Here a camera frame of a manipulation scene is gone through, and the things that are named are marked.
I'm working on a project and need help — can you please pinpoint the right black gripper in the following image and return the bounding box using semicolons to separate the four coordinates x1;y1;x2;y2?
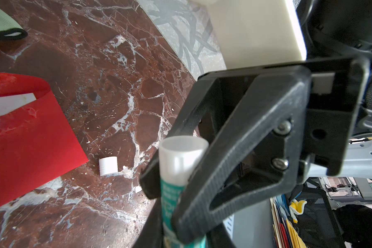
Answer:
201;0;372;177

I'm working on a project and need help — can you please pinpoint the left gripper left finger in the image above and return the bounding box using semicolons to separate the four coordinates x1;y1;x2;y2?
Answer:
133;198;163;248

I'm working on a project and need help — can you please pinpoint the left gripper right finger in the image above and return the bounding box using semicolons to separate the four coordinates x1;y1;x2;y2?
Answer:
206;223;235;248

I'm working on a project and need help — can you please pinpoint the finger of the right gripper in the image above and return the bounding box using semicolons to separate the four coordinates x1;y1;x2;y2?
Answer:
138;72;258;200
171;66;311;244

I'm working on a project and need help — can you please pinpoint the green white glue stick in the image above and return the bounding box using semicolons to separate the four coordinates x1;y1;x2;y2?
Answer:
158;135;209;248

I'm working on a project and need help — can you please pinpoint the white glue stick cap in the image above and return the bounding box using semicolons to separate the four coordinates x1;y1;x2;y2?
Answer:
99;157;118;176

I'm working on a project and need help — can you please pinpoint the red envelope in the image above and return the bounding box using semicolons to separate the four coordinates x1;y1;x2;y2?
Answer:
0;73;88;207

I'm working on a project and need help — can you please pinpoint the green work glove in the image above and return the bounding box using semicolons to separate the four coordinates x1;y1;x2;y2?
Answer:
0;9;28;41

